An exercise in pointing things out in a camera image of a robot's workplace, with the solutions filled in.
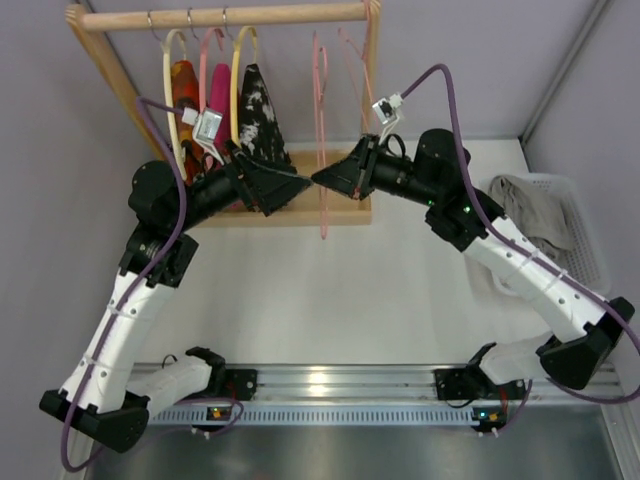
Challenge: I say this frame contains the black and white garment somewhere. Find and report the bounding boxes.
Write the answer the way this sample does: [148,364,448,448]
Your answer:
[238,63,291,165]

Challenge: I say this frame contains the pink plastic hanger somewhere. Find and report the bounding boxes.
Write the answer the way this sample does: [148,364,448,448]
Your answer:
[198,27,225,111]

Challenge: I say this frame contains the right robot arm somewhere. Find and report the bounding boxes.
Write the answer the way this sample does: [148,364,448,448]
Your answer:
[312,129,635,398]

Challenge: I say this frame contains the white plastic basket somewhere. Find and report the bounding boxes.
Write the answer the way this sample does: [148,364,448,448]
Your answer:
[512,173,612,296]

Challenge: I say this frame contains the grey trousers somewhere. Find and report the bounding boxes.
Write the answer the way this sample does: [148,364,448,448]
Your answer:
[484,175,574,294]

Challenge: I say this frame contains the wooden clothes rack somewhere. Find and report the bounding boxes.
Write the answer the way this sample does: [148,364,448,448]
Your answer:
[65,1,381,227]

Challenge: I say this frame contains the orange patterned garment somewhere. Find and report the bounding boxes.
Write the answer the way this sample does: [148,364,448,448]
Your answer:
[170,60,205,185]

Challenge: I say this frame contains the cream plastic hanger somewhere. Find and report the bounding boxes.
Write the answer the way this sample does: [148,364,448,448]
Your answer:
[161,29,189,182]

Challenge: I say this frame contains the yellow plastic hanger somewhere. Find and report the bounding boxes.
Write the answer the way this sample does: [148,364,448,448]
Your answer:
[230,25,258,145]

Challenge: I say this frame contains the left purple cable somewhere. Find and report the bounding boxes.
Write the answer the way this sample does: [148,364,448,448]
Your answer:
[60,95,201,474]

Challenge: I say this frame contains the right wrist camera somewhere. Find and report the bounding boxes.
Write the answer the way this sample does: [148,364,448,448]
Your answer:
[372,92,404,144]

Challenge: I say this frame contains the pink wire hanger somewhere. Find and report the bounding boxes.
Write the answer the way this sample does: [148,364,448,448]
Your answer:
[338,0,372,133]
[312,32,329,240]

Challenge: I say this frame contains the magenta garment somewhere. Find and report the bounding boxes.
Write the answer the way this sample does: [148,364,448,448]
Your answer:
[208,63,231,153]

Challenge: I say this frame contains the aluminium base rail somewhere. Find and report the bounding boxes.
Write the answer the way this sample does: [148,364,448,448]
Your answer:
[130,360,621,429]

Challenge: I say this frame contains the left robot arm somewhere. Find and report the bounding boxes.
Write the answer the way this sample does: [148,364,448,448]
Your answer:
[39,146,312,453]

